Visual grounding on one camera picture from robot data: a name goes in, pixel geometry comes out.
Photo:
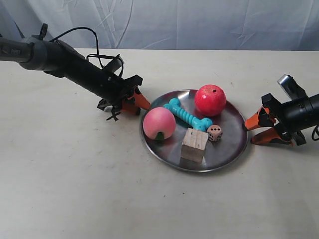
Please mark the black X tape mark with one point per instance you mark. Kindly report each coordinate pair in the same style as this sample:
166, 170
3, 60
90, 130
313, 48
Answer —
115, 118

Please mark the red toy apple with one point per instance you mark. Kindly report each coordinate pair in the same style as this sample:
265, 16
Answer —
210, 100

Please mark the round grey metal plate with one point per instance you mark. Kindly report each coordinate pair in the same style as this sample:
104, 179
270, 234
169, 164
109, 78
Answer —
217, 154

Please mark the small wooden die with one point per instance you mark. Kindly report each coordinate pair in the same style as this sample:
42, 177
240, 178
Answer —
214, 133

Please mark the pink toy peach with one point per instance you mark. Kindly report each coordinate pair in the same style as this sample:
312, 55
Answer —
159, 124

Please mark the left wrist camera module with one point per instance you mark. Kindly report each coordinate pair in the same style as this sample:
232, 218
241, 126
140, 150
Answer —
115, 63

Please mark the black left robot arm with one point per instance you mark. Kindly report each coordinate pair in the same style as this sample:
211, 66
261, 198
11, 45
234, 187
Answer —
95, 72

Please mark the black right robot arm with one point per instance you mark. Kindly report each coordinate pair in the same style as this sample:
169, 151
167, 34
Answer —
310, 117

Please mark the small wooden cube block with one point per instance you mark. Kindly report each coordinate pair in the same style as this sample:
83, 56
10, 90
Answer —
194, 145

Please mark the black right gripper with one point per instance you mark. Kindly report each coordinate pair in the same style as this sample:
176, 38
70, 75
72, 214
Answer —
288, 115

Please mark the white fabric backdrop curtain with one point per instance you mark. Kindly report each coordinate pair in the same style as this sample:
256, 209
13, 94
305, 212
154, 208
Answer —
168, 24

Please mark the teal rubber bone toy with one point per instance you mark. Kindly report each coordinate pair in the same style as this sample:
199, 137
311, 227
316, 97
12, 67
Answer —
199, 124

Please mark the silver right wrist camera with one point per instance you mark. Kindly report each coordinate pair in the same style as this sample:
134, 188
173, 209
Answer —
291, 88

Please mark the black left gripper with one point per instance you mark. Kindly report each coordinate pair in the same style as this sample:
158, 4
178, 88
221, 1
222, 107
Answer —
123, 95

